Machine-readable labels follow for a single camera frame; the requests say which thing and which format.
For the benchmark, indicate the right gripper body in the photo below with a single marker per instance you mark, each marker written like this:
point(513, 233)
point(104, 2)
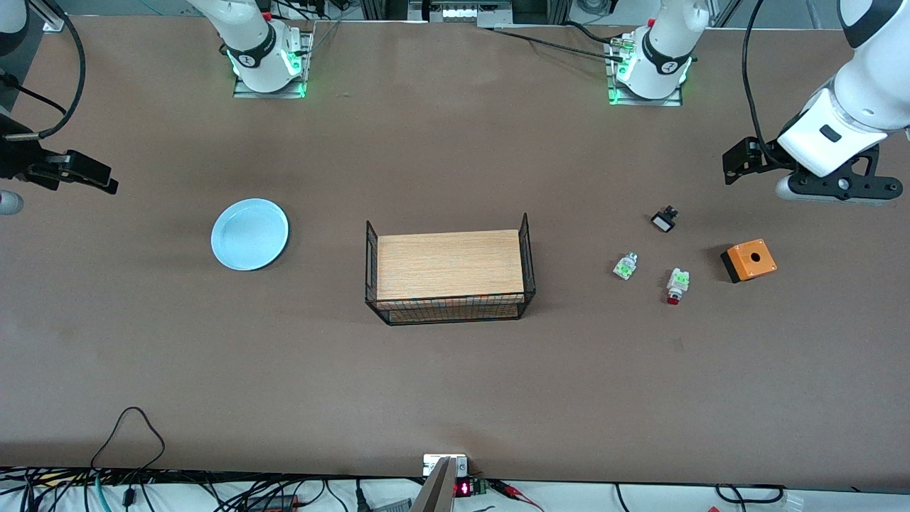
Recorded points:
point(15, 162)

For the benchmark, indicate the red push button switch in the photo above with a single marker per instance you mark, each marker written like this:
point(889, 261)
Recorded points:
point(677, 283)

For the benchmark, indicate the light blue plate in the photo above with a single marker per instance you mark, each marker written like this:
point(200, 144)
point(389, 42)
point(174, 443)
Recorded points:
point(249, 235)

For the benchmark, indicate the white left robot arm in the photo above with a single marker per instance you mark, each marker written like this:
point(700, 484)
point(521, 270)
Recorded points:
point(874, 71)

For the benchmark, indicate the aluminium corner profile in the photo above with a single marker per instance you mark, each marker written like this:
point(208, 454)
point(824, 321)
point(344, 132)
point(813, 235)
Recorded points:
point(51, 21)

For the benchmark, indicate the black power adapter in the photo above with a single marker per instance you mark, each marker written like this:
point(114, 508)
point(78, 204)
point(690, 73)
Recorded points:
point(274, 503)

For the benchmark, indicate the red clip test lead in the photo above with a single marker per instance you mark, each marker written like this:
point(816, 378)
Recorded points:
point(506, 488)

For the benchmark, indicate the red digit display module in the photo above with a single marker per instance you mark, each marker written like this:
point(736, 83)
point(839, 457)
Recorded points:
point(463, 488)

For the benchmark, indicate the black white switch module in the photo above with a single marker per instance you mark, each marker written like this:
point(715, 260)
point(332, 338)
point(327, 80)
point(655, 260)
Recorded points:
point(663, 221)

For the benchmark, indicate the orange button enclosure box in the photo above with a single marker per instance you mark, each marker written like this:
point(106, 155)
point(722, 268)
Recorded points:
point(752, 262)

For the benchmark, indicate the green push button switch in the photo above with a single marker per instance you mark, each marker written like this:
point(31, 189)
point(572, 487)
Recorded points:
point(625, 267)

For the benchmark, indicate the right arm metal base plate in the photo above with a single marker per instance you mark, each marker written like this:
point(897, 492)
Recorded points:
point(245, 91)

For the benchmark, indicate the aluminium frame bar with lights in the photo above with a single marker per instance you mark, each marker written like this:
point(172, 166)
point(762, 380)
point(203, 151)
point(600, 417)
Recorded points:
point(458, 13)

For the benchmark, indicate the small metal bracket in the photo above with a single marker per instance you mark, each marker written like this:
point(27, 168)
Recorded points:
point(430, 464)

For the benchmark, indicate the grey camera mount pole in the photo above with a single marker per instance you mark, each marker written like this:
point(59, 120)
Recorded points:
point(437, 491)

